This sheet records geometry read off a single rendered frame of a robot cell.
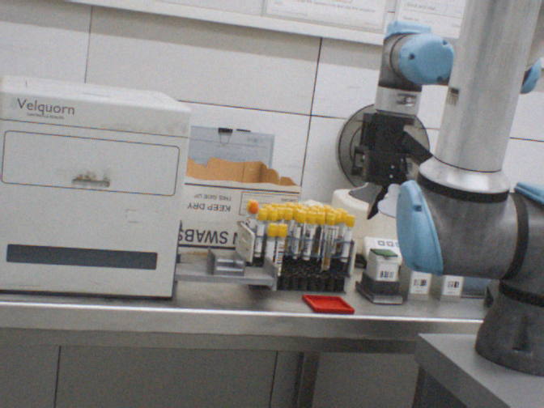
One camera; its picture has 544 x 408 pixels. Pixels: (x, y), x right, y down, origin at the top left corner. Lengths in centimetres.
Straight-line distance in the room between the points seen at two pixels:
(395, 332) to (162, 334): 38
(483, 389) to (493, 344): 10
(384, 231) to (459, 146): 70
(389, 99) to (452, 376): 50
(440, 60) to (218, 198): 53
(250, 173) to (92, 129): 71
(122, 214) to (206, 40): 73
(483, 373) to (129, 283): 54
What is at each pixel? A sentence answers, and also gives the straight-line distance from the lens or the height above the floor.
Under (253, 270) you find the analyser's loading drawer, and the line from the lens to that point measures 142.
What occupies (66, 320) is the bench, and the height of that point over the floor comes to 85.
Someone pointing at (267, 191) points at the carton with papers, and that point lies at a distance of 165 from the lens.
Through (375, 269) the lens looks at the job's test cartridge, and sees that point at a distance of 150.
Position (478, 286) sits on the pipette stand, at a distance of 166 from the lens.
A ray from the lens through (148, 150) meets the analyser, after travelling 129.
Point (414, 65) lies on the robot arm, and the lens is 132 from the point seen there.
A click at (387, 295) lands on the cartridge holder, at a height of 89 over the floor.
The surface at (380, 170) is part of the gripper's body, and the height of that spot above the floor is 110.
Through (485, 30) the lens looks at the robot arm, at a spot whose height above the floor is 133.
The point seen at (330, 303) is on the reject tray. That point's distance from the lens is 144.
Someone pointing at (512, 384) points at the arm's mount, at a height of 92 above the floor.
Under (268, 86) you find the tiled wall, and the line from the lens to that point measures 198.
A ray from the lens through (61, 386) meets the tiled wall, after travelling 208.
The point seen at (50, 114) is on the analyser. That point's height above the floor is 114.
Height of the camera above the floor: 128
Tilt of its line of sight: 10 degrees down
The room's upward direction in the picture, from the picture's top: 8 degrees clockwise
